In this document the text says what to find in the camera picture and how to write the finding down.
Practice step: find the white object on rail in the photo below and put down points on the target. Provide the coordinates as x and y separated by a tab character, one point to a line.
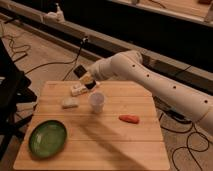
58	15

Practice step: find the pale sponge block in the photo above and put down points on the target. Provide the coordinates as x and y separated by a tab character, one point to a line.
69	102

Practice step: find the orange carrot toy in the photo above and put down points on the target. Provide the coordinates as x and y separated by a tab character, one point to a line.
129	118

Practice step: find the black chair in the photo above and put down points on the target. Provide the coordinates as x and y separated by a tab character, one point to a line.
14	89

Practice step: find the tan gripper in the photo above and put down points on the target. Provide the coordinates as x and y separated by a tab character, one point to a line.
86	79

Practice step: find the green bowl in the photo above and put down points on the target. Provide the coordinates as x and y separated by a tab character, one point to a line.
47	139

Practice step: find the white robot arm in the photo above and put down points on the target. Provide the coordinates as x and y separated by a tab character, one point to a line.
195	105

